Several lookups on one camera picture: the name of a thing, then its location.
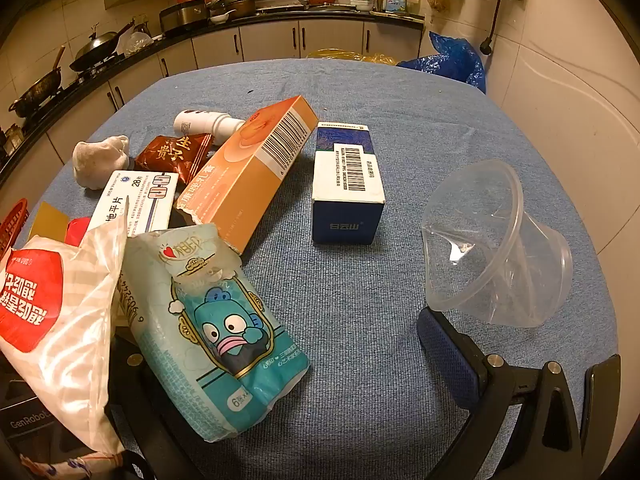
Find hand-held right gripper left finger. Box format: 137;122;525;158
102;332;221;480

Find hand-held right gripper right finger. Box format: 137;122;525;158
416;306;591;480

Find white and red plastic bag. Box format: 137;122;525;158
0;199;130;456

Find clear plastic cup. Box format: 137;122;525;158
420;159;573;328

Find teal cartoon tissue pack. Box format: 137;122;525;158
121;223;312;443

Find red mesh basket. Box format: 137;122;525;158
0;198;29;261

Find white medicine box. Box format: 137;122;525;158
86;170;180;238

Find blue and white box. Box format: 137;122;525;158
311;121;387;247

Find brown snack packet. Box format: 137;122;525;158
134;131;217;186

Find white tissue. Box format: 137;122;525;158
72;135;132;190

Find orange cardboard box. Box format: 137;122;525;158
175;95;320;256

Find white plastic bottle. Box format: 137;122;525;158
173;108;247;147

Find blue tablecloth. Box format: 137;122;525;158
15;57;621;480

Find small red packet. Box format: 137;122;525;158
65;217;93;248

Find yellow cardboard piece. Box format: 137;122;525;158
27;201;71;246

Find blue plastic bag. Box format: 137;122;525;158
397;31;487;93

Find yellow plastic bag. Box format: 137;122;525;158
306;47;401;65

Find grey base cabinets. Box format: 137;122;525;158
0;19;425;221

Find wok with metal lid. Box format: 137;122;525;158
69;22;136;72

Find clear bag beside wok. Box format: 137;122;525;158
122;31;151;56

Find black kitchen counter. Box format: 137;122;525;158
0;5;426;173

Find stainless steel cooker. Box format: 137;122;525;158
160;2;211;36

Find stacked metal pots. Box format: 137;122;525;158
207;0;257;20

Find black power cable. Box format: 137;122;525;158
479;0;506;56

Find dark wok with handle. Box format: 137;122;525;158
7;46;66;117

